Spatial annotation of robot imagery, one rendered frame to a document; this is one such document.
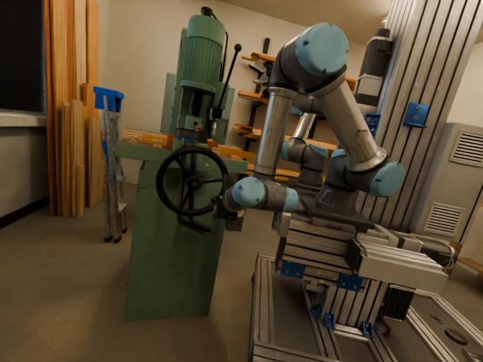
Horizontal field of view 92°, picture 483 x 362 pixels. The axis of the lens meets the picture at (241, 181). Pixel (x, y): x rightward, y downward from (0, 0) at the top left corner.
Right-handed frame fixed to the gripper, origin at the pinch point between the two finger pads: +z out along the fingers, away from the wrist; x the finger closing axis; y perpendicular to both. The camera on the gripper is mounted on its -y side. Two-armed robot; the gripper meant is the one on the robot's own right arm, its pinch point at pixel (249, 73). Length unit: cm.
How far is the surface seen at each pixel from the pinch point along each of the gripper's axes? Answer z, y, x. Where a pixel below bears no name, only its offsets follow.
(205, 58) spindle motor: 22.0, 0.5, -1.0
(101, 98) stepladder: 80, -67, -44
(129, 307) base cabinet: 42, -90, 85
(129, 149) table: 49, -29, 34
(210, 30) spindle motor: 21.3, 9.9, -8.2
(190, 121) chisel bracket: 24.4, -23.6, 15.0
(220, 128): 4.6, -36.9, 0.0
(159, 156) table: 37, -30, 35
